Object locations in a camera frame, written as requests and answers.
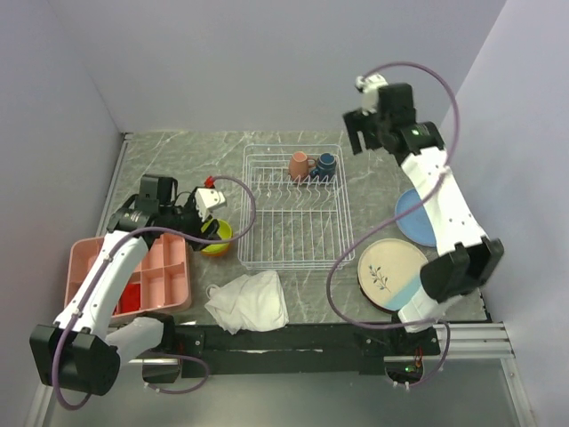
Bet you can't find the yellow-green bowl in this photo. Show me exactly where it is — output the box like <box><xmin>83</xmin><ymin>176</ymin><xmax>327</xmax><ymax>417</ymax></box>
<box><xmin>218</xmin><ymin>219</ymin><xmax>233</xmax><ymax>240</ymax></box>

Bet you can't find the dark blue ceramic mug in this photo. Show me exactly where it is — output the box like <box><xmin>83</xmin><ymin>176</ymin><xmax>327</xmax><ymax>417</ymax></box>
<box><xmin>309</xmin><ymin>152</ymin><xmax>337</xmax><ymax>181</ymax></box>

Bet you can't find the pink printed ceramic mug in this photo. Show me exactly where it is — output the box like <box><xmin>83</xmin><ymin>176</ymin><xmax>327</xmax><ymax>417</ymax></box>
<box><xmin>288</xmin><ymin>151</ymin><xmax>317</xmax><ymax>181</ymax></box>

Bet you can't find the beige blue leaf plate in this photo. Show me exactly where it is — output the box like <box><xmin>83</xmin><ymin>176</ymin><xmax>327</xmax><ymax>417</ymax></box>
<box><xmin>357</xmin><ymin>238</ymin><xmax>428</xmax><ymax>309</ymax></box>

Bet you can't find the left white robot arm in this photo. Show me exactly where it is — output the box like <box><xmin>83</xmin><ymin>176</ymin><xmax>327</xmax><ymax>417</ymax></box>
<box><xmin>29</xmin><ymin>174</ymin><xmax>227</xmax><ymax>396</ymax></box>

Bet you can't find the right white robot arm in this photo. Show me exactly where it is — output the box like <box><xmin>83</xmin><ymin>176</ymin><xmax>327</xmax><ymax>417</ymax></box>
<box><xmin>343</xmin><ymin>74</ymin><xmax>504</xmax><ymax>354</ymax></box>

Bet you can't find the pink compartment tray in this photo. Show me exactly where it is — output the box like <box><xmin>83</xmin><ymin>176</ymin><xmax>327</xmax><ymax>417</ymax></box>
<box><xmin>64</xmin><ymin>234</ymin><xmax>192</xmax><ymax>326</ymax></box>

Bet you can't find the white cloth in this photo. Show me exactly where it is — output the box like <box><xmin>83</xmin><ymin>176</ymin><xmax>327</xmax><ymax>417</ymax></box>
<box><xmin>204</xmin><ymin>270</ymin><xmax>289</xmax><ymax>334</ymax></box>

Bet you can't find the red item in tray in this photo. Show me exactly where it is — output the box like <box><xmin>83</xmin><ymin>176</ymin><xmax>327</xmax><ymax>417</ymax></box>
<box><xmin>114</xmin><ymin>283</ymin><xmax>140</xmax><ymax>315</ymax></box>

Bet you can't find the light blue plate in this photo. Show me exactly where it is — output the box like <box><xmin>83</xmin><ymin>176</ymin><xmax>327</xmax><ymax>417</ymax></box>
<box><xmin>395</xmin><ymin>189</ymin><xmax>437</xmax><ymax>247</ymax></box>

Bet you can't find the black base beam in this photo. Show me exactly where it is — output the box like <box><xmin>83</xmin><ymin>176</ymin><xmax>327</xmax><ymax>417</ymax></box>
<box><xmin>123</xmin><ymin>310</ymin><xmax>494</xmax><ymax>384</ymax></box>

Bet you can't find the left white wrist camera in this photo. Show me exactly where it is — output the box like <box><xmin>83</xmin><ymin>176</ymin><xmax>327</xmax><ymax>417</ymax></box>
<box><xmin>194</xmin><ymin>188</ymin><xmax>227</xmax><ymax>222</ymax></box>

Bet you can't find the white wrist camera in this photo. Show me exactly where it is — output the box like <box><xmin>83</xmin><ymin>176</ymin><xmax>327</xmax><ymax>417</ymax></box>
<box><xmin>355</xmin><ymin>73</ymin><xmax>389</xmax><ymax>116</ymax></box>
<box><xmin>194</xmin><ymin>188</ymin><xmax>227</xmax><ymax>222</ymax></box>

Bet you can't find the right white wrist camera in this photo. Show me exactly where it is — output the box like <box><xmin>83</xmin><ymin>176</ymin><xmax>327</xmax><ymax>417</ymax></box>
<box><xmin>355</xmin><ymin>73</ymin><xmax>389</xmax><ymax>116</ymax></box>

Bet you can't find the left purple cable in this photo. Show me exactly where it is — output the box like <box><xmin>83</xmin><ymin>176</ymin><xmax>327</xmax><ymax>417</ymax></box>
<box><xmin>52</xmin><ymin>175</ymin><xmax>257</xmax><ymax>411</ymax></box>

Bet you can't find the purple cable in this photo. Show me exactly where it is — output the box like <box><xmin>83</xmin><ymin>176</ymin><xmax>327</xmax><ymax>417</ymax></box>
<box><xmin>52</xmin><ymin>175</ymin><xmax>257</xmax><ymax>411</ymax></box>
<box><xmin>326</xmin><ymin>61</ymin><xmax>461</xmax><ymax>389</ymax></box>

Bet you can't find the white wire dish rack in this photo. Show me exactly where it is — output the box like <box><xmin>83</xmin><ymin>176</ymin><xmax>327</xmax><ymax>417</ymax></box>
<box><xmin>237</xmin><ymin>144</ymin><xmax>354</xmax><ymax>270</ymax></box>

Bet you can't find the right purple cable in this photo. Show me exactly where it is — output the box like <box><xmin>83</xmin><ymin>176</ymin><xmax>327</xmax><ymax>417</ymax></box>
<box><xmin>326</xmin><ymin>61</ymin><xmax>461</xmax><ymax>389</ymax></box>

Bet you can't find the aluminium rail frame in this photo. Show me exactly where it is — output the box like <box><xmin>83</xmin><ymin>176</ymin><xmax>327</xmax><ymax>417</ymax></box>
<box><xmin>26</xmin><ymin>323</ymin><xmax>536</xmax><ymax>426</ymax></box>

